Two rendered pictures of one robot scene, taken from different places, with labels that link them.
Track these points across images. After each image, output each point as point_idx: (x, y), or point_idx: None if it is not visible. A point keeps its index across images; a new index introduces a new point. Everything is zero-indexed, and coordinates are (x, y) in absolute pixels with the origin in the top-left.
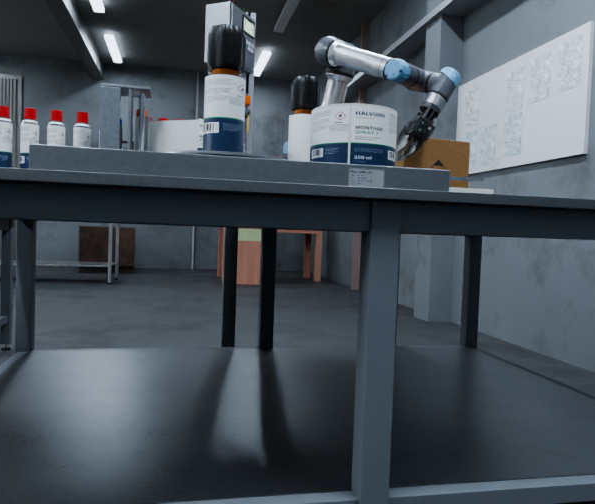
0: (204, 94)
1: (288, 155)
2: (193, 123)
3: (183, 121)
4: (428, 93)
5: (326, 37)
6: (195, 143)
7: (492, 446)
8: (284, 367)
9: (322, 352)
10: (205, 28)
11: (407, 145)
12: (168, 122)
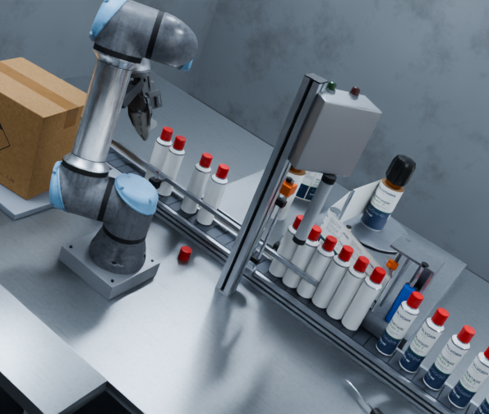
0: (399, 200)
1: (292, 202)
2: (349, 236)
3: (357, 241)
4: (147, 59)
5: (189, 28)
6: (339, 250)
7: None
8: (108, 402)
9: (4, 399)
10: (368, 140)
11: (139, 119)
12: (366, 253)
